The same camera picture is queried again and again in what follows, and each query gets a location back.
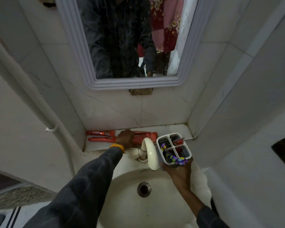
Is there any person's right hand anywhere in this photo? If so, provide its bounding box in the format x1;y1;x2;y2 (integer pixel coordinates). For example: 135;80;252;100
159;157;194;191

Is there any red toothpaste box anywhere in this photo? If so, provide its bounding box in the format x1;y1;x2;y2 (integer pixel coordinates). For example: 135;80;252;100
132;131;158;148

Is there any person's left forearm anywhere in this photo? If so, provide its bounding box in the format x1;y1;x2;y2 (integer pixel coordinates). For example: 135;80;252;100
23;147;124;228

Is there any yellow wristband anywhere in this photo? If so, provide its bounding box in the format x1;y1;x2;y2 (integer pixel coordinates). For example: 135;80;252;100
109;143;126;154

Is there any person's left hand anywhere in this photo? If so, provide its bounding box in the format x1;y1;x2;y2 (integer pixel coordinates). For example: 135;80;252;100
114;129;136;150

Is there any white wall pipe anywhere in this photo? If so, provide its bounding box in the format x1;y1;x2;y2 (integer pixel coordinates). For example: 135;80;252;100
0;30;77;179

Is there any brown mirror bracket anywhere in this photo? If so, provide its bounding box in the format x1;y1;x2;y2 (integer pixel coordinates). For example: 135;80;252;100
129;88;154;96

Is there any purple toothbrush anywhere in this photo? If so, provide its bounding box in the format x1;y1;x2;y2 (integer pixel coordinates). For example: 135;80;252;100
160;143;189;166

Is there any white ceramic sink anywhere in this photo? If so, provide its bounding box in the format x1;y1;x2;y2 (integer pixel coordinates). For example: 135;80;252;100
95;148;215;228

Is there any white curved faucet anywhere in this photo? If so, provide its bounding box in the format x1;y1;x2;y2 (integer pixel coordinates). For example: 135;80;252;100
138;137;160;171

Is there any white framed wall mirror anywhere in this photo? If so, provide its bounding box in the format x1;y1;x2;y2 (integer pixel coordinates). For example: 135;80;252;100
54;0;215;91

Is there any metal sink drain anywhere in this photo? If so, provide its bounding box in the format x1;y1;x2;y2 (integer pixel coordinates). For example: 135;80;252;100
137;182;152;198

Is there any white four-compartment toothbrush holder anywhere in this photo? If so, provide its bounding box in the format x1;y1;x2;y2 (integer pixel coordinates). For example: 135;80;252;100
156;133;192;166

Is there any speckled stone ledge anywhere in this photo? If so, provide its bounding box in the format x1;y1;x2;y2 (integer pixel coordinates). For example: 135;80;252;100
0;167;58;212

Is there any person's right forearm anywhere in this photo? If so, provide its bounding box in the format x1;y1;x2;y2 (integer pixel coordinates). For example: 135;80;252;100
180;185;229;228

